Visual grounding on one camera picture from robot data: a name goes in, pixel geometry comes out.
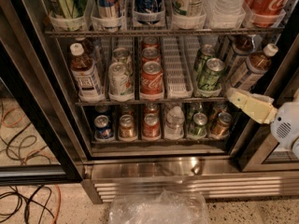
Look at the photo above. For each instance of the red Coca-Cola can top shelf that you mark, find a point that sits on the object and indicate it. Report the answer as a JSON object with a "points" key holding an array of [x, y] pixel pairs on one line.
{"points": [[265, 12]]}

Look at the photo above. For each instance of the brown tea bottle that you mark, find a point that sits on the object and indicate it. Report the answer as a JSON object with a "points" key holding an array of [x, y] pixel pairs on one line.
{"points": [[253, 68], [241, 48], [85, 73]]}

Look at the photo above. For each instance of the green can bottom shelf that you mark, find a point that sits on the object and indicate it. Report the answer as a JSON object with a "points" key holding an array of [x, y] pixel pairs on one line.
{"points": [[198, 124]]}

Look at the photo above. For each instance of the brown tea bottle right behind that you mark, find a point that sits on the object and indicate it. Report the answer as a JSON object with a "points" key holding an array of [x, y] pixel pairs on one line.
{"points": [[241, 48]]}

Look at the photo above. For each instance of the blue Pepsi can bottom shelf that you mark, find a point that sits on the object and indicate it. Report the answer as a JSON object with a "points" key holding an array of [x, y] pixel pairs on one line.
{"points": [[103, 127]]}

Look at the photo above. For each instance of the clear plastic bag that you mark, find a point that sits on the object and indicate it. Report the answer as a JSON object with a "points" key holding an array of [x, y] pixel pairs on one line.
{"points": [[167, 207]]}

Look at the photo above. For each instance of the red can bottom shelf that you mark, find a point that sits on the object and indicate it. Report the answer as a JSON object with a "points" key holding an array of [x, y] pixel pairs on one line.
{"points": [[151, 126]]}

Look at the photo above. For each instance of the stainless steel fridge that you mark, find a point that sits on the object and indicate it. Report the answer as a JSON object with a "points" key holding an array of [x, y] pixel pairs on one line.
{"points": [[246, 162]]}

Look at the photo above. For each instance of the white 7up can front middle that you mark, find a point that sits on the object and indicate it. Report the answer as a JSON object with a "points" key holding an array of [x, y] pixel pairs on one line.
{"points": [[119, 79]]}

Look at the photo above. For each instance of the black framed glass fridge door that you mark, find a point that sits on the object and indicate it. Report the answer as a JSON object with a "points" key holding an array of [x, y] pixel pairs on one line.
{"points": [[34, 142]]}

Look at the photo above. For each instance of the red Coca-Cola can front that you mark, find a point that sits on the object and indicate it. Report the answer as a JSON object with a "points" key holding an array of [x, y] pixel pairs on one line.
{"points": [[151, 78]]}

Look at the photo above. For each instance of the green can behind middle shelf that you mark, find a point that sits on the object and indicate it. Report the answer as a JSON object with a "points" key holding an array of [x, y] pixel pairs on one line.
{"points": [[203, 54]]}

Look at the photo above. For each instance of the clear water bottle bottom shelf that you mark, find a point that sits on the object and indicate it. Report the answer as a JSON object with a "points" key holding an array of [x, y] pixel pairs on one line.
{"points": [[174, 124]]}

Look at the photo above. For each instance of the white 7up can behind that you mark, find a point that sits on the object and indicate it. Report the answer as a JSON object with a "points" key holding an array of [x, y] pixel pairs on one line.
{"points": [[123, 55]]}

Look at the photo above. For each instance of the green can front middle shelf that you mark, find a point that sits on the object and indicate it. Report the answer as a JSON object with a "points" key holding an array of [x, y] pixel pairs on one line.
{"points": [[211, 74]]}

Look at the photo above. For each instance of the brown tea bottle right front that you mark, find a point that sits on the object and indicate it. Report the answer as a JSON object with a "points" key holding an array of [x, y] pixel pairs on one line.
{"points": [[253, 68]]}

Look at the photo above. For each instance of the brown tea bottle left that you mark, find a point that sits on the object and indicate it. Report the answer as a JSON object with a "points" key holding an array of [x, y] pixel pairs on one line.
{"points": [[85, 73]]}

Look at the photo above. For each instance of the orange can bottom shelf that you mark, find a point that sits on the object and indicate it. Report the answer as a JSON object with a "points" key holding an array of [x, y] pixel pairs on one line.
{"points": [[221, 124]]}

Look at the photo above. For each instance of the blue Red Bull can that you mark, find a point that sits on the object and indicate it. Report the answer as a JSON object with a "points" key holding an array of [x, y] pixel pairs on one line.
{"points": [[110, 9]]}

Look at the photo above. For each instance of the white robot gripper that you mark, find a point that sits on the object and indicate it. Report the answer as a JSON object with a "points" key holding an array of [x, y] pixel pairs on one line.
{"points": [[286, 125]]}

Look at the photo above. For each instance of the gold can bottom shelf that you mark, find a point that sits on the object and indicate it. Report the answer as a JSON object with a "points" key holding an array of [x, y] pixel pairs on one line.
{"points": [[127, 126]]}

